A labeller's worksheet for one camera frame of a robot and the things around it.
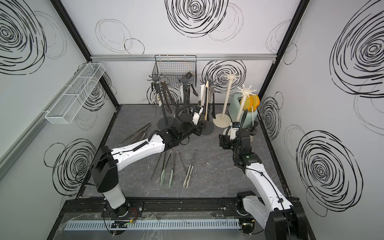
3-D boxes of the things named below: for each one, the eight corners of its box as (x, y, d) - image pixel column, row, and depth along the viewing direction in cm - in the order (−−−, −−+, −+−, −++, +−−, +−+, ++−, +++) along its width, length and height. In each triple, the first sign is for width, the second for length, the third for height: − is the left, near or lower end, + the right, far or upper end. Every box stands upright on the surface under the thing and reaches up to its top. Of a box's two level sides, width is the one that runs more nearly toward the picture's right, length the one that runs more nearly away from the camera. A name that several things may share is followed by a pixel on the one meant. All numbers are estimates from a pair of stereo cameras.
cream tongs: (183, 186, 82) (182, 185, 80) (194, 151, 96) (194, 149, 94) (187, 188, 82) (187, 186, 80) (198, 152, 96) (198, 150, 94)
